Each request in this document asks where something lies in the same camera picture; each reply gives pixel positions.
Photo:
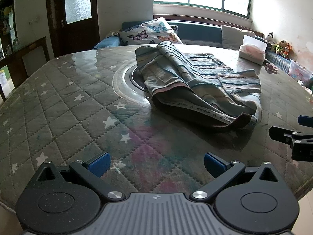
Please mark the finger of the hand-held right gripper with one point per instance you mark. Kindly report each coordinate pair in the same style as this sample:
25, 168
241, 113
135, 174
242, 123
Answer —
278, 133
305, 120

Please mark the butterfly print pillow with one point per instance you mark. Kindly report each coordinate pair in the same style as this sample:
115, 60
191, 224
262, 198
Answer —
151, 31

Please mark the dark wooden shelf cabinet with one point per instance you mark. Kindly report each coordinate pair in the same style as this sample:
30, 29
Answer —
8, 24

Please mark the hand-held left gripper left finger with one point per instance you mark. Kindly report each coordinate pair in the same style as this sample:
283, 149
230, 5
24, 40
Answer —
99, 164

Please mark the black and white plush toy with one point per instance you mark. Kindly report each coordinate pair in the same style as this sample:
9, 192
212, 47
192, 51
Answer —
269, 39

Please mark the small pink toy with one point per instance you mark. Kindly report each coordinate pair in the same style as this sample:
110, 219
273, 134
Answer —
271, 67

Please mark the round built-in induction cooker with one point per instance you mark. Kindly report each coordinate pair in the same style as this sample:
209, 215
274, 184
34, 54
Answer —
133, 77

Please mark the clear plastic storage box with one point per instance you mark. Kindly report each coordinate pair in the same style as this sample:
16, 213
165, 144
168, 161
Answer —
299, 69

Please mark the white tissue pack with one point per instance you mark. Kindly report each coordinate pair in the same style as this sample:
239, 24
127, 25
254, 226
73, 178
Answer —
251, 52

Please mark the orange plush toy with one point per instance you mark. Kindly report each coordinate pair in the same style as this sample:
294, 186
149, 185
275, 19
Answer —
288, 50

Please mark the grey pillow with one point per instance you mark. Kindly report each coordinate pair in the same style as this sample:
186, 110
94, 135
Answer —
234, 38

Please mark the grey quilted star table cover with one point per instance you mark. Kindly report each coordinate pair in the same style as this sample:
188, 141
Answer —
61, 102

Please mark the dark wooden sideboard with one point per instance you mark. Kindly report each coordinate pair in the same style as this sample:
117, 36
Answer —
14, 58

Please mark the dark blue sofa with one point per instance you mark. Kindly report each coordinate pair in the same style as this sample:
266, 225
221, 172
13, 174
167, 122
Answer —
195, 33

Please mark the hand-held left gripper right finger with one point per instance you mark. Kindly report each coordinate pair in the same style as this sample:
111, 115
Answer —
214, 164

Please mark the dark wooden door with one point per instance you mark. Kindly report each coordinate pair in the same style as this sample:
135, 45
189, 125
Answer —
73, 29

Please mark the light blue cushion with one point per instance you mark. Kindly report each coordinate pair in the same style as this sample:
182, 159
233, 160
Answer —
106, 42

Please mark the blue striped towel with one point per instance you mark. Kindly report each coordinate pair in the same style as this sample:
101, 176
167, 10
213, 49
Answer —
195, 78

